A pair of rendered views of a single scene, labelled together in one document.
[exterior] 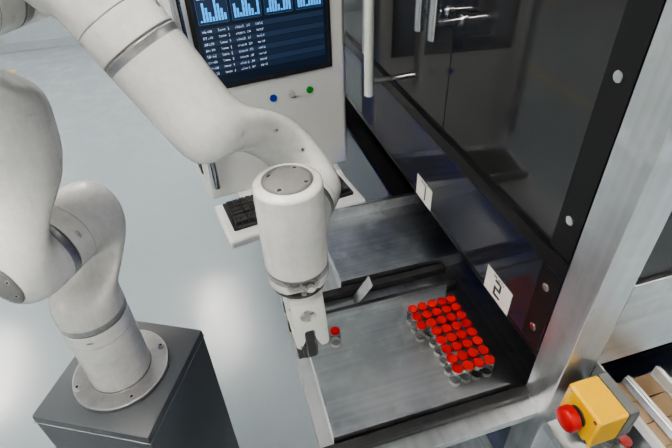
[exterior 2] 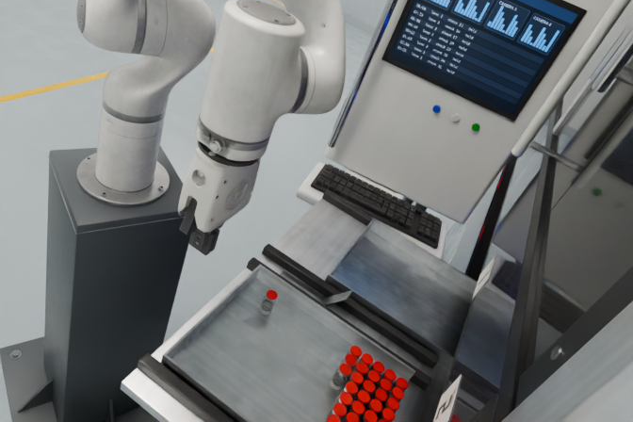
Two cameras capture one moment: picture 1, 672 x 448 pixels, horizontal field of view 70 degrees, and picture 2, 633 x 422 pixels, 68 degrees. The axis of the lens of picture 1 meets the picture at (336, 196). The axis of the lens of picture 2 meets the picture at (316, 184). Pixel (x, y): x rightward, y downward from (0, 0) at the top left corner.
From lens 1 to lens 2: 0.35 m
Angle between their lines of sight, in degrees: 25
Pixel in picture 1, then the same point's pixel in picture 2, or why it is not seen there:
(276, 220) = (221, 33)
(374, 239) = (402, 283)
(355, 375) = (247, 345)
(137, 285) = not seen: hidden behind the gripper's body
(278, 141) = not seen: outside the picture
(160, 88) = not seen: outside the picture
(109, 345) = (119, 137)
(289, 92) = (454, 114)
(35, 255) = not seen: outside the picture
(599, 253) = (546, 409)
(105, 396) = (93, 179)
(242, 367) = not seen: hidden behind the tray
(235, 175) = (355, 151)
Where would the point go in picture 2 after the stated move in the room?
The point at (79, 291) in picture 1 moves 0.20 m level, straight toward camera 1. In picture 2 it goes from (132, 74) to (78, 122)
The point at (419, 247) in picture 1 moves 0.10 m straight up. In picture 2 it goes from (434, 327) to (458, 296)
